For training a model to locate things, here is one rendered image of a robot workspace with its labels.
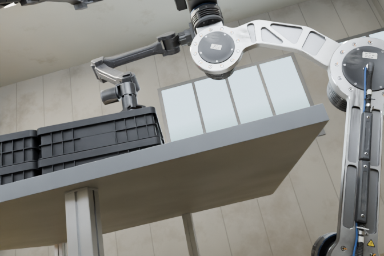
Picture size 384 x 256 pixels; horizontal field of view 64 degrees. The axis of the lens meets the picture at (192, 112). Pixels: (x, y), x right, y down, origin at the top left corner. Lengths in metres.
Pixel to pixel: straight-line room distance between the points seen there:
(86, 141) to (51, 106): 3.49
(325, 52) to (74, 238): 0.97
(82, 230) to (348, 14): 4.14
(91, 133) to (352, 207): 0.83
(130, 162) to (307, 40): 0.80
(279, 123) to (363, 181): 0.41
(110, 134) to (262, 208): 2.64
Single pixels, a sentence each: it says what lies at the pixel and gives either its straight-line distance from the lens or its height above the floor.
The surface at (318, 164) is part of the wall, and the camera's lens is 3.64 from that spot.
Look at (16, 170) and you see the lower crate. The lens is 1.13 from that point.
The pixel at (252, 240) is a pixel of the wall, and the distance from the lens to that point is 3.49.
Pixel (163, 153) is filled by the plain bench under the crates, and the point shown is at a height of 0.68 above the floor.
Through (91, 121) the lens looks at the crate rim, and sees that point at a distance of 1.08.
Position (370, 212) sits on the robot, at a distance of 1.06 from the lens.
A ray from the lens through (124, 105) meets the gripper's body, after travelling 1.13.
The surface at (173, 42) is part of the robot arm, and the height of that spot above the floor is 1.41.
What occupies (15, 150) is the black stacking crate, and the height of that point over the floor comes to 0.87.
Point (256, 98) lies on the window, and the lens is 3.76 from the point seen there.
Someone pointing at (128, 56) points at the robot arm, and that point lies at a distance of 1.62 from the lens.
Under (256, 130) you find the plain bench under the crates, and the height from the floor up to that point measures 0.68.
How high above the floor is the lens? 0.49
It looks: 22 degrees up
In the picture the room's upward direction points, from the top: 13 degrees counter-clockwise
